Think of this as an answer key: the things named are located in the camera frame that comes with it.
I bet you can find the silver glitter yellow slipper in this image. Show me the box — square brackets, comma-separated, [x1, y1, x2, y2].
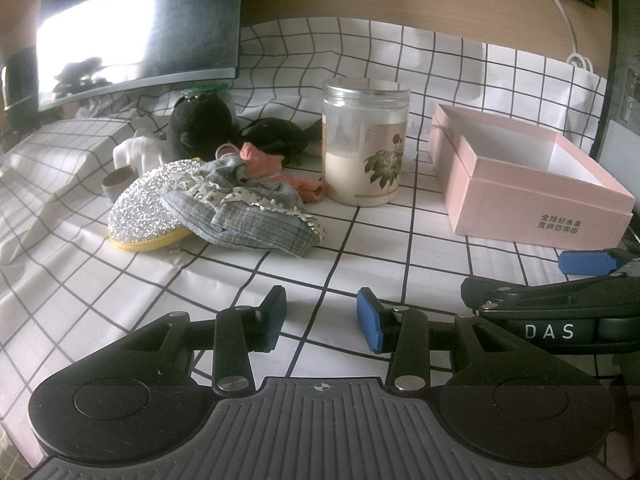
[107, 159, 202, 252]

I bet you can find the white cloth glove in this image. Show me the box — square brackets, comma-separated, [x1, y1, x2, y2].
[113, 128, 171, 176]

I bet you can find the pink cardboard box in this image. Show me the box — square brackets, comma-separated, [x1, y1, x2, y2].
[428, 105, 634, 249]

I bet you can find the blue plaid cloth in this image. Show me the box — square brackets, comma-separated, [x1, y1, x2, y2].
[160, 156, 324, 257]

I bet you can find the pink fabric scrunchie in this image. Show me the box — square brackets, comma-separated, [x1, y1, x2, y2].
[215, 142, 324, 203]

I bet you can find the black white grid tablecloth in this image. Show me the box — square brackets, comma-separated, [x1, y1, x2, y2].
[1, 18, 606, 479]

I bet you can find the cardboard tape roll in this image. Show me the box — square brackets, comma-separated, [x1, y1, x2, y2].
[102, 165, 138, 204]

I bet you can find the clear plastic jar floral label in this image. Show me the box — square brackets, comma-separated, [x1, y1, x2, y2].
[322, 77, 410, 207]

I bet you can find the green lid jar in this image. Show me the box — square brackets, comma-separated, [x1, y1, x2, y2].
[181, 81, 239, 127]

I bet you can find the black monitor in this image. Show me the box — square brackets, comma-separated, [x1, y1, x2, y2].
[36, 0, 241, 110]

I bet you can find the white power cable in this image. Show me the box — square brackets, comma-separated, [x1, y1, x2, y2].
[510, 0, 595, 74]

